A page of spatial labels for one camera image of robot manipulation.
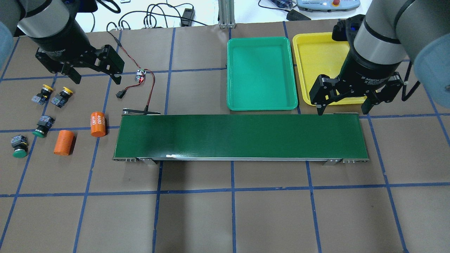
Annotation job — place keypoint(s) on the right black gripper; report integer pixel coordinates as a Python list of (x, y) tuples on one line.
[(365, 71)]

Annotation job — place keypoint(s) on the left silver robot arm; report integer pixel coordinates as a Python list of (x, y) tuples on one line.
[(39, 19)]

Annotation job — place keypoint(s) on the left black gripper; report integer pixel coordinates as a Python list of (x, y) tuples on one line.
[(63, 46)]

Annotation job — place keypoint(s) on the aluminium frame post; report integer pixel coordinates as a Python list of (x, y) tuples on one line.
[(226, 14)]

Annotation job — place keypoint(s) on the small controller circuit board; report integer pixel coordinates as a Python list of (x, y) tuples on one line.
[(140, 75)]

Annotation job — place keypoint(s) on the yellow plastic tray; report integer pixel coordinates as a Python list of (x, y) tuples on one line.
[(315, 54)]

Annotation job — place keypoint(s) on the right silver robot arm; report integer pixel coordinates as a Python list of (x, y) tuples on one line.
[(396, 46)]

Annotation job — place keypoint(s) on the green conveyor belt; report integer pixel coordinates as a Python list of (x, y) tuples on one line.
[(241, 137)]

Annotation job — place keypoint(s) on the yellow push button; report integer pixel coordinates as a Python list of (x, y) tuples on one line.
[(62, 97), (43, 96)]

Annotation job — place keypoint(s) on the black power adapter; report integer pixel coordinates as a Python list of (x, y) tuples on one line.
[(187, 17)]

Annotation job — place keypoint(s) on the black cable connector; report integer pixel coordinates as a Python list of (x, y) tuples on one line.
[(121, 94)]

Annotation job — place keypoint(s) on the green plastic tray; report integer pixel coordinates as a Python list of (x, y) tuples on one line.
[(260, 74)]

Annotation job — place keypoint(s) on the plain orange cylinder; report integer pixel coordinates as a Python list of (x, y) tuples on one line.
[(63, 145)]

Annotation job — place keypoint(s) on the orange cylinder with white print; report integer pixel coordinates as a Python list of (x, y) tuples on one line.
[(97, 124)]

